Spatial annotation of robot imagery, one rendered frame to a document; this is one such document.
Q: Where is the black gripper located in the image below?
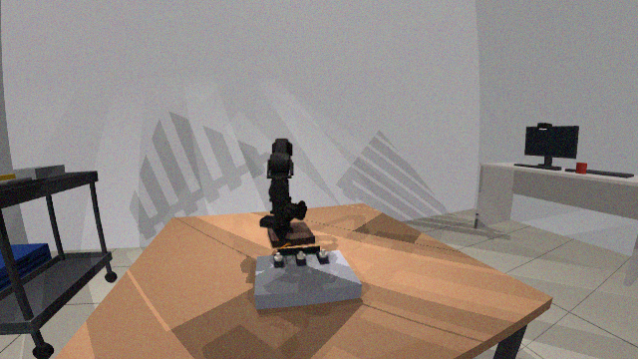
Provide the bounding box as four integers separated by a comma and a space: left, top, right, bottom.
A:
259, 195, 294, 241

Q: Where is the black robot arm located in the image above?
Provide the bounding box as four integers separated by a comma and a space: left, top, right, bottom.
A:
267, 139, 307, 221

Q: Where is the black pin header strip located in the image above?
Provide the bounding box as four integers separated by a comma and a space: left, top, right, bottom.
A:
278, 245, 320, 256

